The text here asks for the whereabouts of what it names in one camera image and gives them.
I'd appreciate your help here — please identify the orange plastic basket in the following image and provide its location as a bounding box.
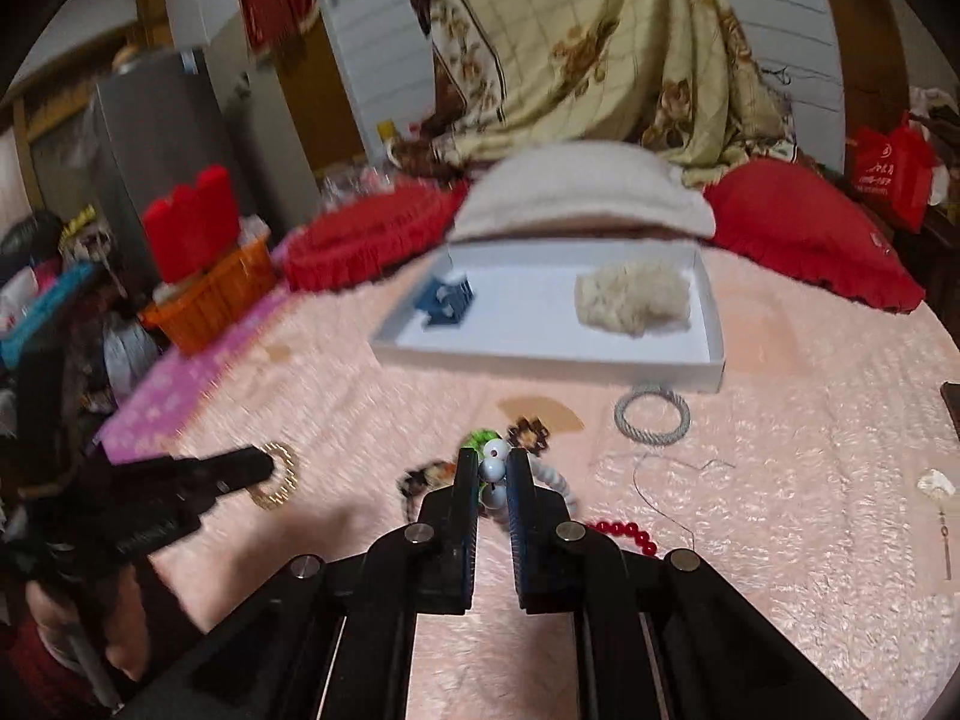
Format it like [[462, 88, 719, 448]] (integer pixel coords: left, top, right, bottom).
[[140, 238, 278, 356]]

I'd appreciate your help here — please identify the person's left hand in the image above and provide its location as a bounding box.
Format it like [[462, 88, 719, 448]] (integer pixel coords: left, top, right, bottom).
[[26, 566, 151, 681]]

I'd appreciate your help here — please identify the grey coiled hair tie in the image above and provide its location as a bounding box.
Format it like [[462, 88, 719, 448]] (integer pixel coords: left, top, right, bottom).
[[613, 382, 694, 447]]

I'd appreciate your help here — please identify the blue hair claw clip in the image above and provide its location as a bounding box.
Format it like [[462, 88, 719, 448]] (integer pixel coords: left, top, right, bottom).
[[415, 271, 473, 328]]

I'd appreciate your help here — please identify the red heart pillow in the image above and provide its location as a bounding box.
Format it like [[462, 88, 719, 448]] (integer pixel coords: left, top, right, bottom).
[[703, 160, 926, 314]]

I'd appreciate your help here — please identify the red bead bracelet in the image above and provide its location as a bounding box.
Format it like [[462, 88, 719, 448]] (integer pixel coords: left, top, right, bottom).
[[587, 517, 661, 559]]

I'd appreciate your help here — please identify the white pillow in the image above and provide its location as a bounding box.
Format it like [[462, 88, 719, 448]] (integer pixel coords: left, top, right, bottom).
[[449, 142, 716, 241]]

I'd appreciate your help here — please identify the cream polka dot scrunchie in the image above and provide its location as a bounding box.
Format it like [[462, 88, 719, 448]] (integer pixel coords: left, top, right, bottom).
[[574, 260, 690, 337]]

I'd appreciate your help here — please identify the white bead bracelet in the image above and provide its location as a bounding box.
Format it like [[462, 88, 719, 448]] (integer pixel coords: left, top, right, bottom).
[[476, 439, 580, 520]]

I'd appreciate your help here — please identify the dark phone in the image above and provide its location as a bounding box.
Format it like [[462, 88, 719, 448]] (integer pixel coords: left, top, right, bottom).
[[940, 382, 960, 437]]

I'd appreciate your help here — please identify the red shopping bag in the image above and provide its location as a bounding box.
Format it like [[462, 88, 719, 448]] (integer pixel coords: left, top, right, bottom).
[[846, 112, 937, 234]]

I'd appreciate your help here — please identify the leopard pattern hair tie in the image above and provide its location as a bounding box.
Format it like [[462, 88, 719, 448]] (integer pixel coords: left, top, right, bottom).
[[397, 460, 459, 522]]

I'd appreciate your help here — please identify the floral beige quilt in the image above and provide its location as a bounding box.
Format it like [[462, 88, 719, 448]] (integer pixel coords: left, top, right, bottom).
[[391, 0, 799, 187]]

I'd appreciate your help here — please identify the green bead ornament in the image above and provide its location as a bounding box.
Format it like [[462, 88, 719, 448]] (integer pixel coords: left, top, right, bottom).
[[464, 429, 511, 496]]

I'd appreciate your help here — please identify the red round ruffled cushion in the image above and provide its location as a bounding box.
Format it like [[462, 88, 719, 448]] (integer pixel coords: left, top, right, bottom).
[[283, 181, 469, 293]]

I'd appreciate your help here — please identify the grey refrigerator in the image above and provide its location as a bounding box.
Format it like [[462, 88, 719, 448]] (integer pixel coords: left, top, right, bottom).
[[88, 47, 256, 284]]

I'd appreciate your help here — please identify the gold beaded hair tie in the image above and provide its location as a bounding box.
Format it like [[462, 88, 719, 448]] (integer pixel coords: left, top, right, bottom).
[[245, 440, 303, 512]]

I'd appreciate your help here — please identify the pink textured bedspread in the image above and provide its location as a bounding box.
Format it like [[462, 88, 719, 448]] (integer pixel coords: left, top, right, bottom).
[[103, 250, 958, 718]]

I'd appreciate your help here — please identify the shell hair stick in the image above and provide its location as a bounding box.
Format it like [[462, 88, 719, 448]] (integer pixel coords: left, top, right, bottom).
[[916, 468, 957, 582]]

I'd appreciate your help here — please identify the white shallow cardboard box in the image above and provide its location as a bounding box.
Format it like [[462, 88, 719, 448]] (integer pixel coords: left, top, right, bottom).
[[370, 239, 726, 394]]

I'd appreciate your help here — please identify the thin wire necklace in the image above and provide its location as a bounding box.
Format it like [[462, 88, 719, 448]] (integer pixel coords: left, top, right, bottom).
[[587, 448, 737, 553]]

